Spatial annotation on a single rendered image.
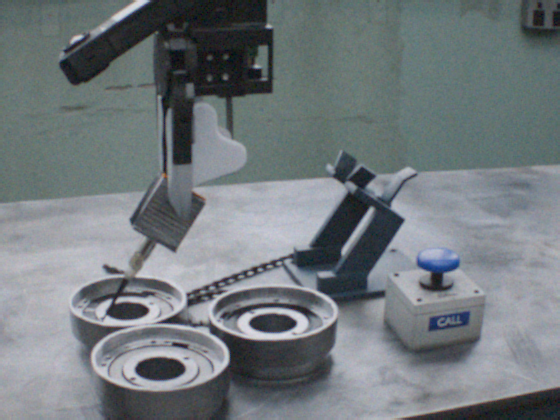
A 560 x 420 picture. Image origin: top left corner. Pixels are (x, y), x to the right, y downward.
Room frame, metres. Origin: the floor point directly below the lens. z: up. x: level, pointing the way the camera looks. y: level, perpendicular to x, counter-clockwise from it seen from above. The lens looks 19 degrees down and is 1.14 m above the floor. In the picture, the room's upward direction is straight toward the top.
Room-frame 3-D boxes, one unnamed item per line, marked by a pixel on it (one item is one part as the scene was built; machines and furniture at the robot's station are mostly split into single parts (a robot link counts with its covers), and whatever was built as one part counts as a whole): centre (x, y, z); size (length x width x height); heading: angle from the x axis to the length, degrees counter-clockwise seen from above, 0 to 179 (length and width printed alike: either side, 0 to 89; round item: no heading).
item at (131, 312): (0.64, 0.13, 0.82); 0.10 x 0.10 x 0.04
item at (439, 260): (0.67, -0.14, 0.85); 0.04 x 0.04 x 0.05
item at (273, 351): (0.63, 0.01, 0.82); 0.10 x 0.10 x 0.04
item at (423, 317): (0.67, -0.14, 0.82); 0.08 x 0.07 x 0.05; 104
